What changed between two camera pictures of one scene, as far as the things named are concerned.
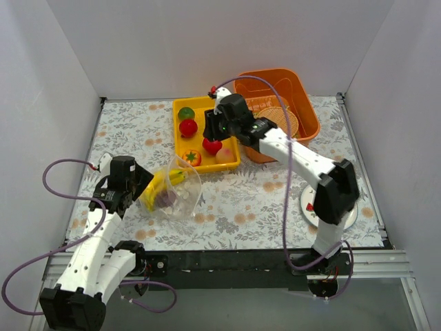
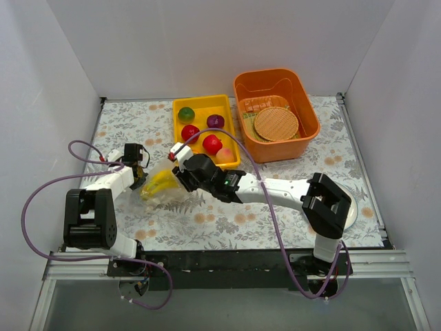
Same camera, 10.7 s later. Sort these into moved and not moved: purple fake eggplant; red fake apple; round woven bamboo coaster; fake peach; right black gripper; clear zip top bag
Moved: right black gripper; purple fake eggplant; clear zip top bag
Not moved: round woven bamboo coaster; red fake apple; fake peach
